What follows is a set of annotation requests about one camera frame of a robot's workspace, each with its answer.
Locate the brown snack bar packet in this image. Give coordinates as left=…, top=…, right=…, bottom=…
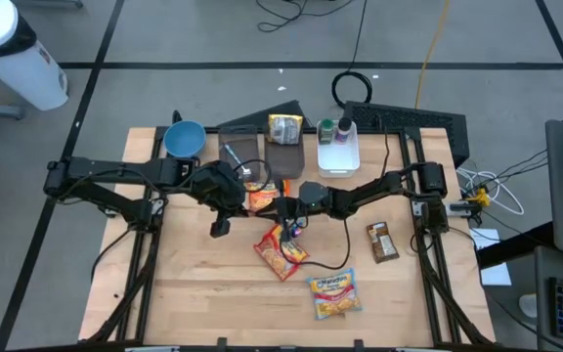
left=365, top=220, right=401, bottom=265

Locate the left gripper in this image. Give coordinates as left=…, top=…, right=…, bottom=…
left=198, top=160, right=282, bottom=240

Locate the black aluminium table frame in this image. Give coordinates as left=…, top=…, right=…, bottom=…
left=78, top=110, right=497, bottom=352

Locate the white plastic bin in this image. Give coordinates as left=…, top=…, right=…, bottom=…
left=316, top=119, right=362, bottom=179

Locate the white trash can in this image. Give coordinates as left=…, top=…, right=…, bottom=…
left=0, top=0, right=69, bottom=112

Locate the grey metal bar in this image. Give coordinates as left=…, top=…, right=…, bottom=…
left=11, top=0, right=86, bottom=10

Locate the black-lid spice jar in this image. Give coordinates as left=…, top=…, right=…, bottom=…
left=335, top=116, right=353, bottom=145

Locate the light-blue-handled spoon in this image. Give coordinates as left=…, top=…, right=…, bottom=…
left=222, top=142, right=253, bottom=178

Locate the red ramen packet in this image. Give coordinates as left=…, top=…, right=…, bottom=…
left=252, top=223, right=311, bottom=283

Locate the coiled black cable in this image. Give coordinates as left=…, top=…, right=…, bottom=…
left=330, top=70, right=373, bottom=110

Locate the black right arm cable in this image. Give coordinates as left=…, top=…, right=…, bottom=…
left=279, top=218, right=352, bottom=272

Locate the orange ramen packet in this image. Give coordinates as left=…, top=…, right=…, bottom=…
left=245, top=179, right=292, bottom=214

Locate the white paper sheet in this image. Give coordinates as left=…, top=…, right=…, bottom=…
left=467, top=227, right=513, bottom=287

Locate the black hanging cable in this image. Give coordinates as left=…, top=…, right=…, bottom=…
left=351, top=0, right=368, bottom=67

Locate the grey plastic bin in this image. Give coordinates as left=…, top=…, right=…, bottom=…
left=218, top=124, right=262, bottom=183
left=263, top=121, right=307, bottom=181

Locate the tangled black floor cable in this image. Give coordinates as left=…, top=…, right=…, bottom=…
left=254, top=0, right=361, bottom=34

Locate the black wedge-shaped panel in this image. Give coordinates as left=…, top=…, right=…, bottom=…
left=215, top=99, right=313, bottom=132

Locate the white cable bundle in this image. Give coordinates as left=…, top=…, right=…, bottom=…
left=455, top=167, right=526, bottom=217

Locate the yellow plug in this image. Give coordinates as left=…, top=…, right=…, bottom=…
left=466, top=187, right=491, bottom=209

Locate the black support bar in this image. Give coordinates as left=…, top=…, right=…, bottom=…
left=475, top=222, right=555, bottom=271

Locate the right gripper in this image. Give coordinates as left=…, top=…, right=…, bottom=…
left=274, top=194, right=305, bottom=243

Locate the green-lid spice jar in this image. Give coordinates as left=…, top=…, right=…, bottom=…
left=319, top=117, right=336, bottom=146

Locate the blue bowl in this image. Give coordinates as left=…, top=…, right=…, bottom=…
left=163, top=119, right=208, bottom=159

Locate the yellow hanging cable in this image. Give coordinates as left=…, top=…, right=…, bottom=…
left=413, top=0, right=454, bottom=110

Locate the white computer mouse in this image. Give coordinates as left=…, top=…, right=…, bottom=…
left=518, top=292, right=540, bottom=319

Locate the blue ramen packet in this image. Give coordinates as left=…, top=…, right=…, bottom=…
left=305, top=267, right=363, bottom=321

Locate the yellow ramen packet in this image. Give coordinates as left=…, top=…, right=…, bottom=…
left=267, top=112, right=305, bottom=146

